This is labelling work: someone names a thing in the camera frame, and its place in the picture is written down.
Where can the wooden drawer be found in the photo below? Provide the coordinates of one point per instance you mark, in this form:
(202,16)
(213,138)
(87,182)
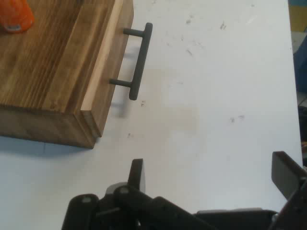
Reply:
(108,60)

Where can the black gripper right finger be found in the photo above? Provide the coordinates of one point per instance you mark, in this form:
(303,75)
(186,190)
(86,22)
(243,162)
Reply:
(290,177)

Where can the blue foam building block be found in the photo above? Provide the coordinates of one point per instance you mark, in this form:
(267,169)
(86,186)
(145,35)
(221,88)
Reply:
(302,62)

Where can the brown wooden drawer box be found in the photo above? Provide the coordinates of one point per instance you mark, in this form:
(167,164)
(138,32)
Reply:
(43,72)

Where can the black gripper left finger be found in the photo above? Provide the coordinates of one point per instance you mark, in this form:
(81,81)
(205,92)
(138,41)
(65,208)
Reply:
(134,206)

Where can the orange plastic bottle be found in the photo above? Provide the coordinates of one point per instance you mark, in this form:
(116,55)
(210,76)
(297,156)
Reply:
(16,14)

